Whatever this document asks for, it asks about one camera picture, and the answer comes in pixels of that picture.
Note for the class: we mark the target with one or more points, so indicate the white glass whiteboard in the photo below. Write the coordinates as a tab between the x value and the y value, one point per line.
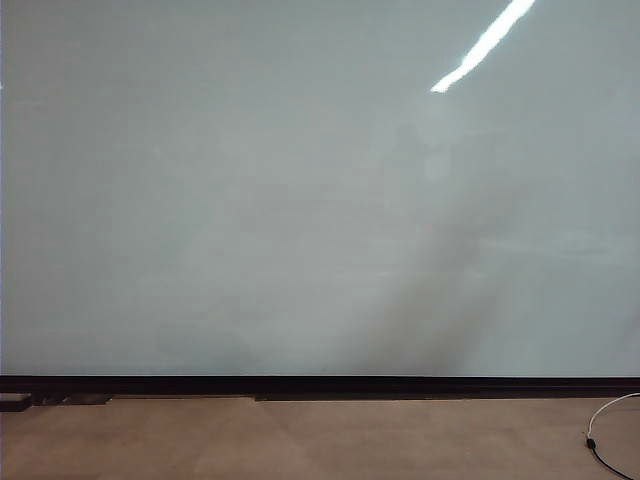
250	200

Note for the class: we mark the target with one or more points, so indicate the black block on floor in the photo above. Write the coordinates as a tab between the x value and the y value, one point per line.
14	402

